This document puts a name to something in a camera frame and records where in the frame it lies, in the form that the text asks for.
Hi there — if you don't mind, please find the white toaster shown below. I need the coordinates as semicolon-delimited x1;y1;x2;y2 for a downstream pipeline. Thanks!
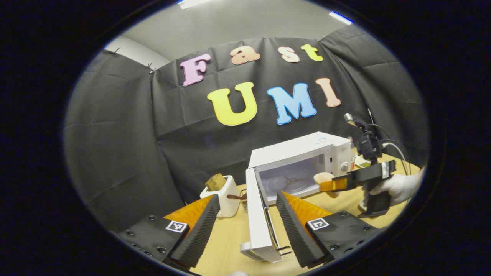
199;175;241;218

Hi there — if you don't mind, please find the black backdrop cloth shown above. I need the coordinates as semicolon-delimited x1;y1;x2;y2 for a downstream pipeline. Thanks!
63;25;428;230

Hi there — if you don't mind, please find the white microwave oven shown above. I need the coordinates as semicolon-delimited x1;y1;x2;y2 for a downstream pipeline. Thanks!
240;131;355;264

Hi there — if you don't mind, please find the grey cable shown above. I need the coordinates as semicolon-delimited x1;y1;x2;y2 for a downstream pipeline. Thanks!
367;108;412;176

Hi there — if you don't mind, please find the pinkish round bun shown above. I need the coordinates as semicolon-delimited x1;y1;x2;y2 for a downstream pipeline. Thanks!
313;172;340;198

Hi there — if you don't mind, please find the brown bread slice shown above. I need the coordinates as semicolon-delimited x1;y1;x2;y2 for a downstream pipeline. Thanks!
205;173;227;191

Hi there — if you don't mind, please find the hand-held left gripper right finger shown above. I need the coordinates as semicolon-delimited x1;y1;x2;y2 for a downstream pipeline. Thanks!
275;191;384;269

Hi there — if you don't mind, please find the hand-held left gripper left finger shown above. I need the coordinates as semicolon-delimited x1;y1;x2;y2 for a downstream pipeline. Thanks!
117;194;221;269

